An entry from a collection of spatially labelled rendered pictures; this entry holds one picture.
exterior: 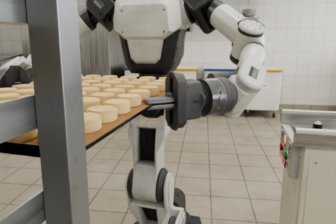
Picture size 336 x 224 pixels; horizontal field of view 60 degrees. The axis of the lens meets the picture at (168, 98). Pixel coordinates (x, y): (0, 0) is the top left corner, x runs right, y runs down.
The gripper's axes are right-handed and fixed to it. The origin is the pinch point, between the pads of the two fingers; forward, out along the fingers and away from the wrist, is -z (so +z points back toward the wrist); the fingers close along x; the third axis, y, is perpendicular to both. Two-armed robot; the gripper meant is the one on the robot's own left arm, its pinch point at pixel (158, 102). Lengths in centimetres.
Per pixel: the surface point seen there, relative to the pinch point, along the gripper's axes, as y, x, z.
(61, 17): 28.3, 14.6, -23.3
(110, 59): -382, -14, 114
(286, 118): -29, -21, 79
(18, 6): 27.1, 15.4, -26.3
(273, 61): -298, -21, 376
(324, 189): -1, -38, 65
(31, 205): 27.4, -1.4, -26.7
